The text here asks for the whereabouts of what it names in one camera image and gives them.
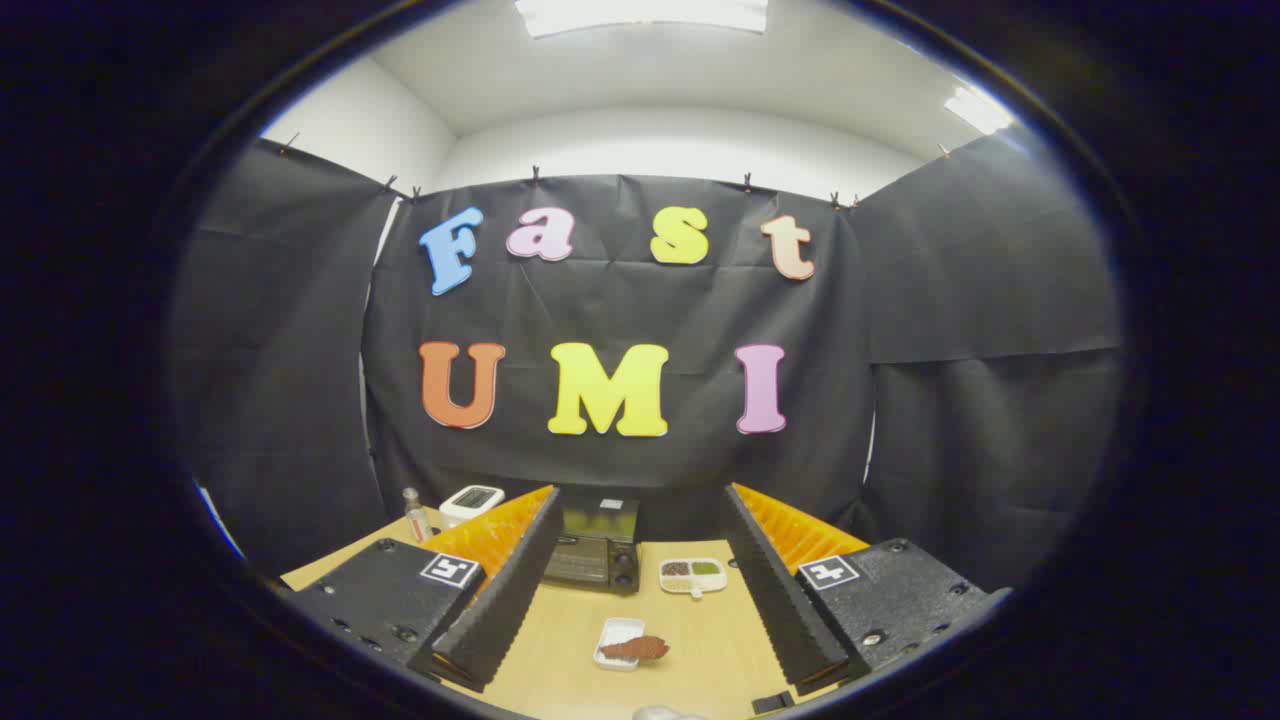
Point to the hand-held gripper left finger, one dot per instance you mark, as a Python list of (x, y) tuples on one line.
[(510, 590)]

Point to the brown meat piece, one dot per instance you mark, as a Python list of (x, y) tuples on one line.
[(640, 648)]

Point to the black toaster oven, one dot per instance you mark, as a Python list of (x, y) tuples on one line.
[(590, 560)]

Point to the white divided grain dish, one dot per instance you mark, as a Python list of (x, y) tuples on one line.
[(690, 572)]

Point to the white pop-up toaster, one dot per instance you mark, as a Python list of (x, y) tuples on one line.
[(470, 500)]

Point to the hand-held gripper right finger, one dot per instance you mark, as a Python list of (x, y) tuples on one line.
[(775, 590)]

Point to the small white rectangular plate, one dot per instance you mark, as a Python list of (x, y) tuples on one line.
[(612, 630)]

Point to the ceiling light panel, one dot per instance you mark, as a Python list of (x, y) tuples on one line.
[(640, 15), (978, 110)]

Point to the clear bottle orange label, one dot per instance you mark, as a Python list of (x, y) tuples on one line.
[(418, 522)]

